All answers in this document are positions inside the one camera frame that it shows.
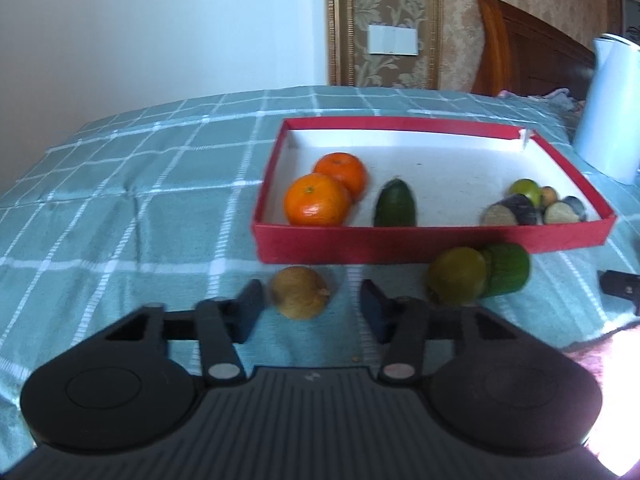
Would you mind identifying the small green cucumber piece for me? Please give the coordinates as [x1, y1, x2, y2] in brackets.
[373, 178, 418, 228]

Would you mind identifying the small brown longan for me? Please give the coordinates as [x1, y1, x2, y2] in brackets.
[539, 186, 559, 210]

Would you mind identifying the dark sushi roll piece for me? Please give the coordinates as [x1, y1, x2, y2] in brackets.
[480, 194, 538, 226]

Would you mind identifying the yellow-green lime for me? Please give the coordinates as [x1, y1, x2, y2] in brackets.
[508, 179, 541, 209]

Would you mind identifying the orange mandarin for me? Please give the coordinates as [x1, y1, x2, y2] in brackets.
[312, 152, 369, 203]
[283, 172, 352, 226]

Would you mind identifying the green-yellow citrus fruit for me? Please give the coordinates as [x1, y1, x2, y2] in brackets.
[425, 247, 488, 306]

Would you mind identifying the pink towel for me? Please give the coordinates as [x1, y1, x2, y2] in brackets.
[564, 322, 639, 406]

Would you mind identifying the tan round fruit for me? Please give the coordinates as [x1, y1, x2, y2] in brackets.
[269, 266, 331, 321]

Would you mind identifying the green cucumber chunk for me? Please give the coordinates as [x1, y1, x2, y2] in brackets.
[480, 243, 530, 297]

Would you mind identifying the white electric kettle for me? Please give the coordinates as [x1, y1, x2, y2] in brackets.
[573, 34, 639, 184]

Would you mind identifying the red shallow cardboard box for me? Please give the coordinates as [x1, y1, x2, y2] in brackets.
[252, 116, 616, 264]

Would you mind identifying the white wall switch panel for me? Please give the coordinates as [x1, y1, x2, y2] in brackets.
[367, 24, 419, 56]

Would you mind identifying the gold wallpaper frame trim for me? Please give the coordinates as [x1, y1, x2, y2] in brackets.
[326, 0, 444, 89]

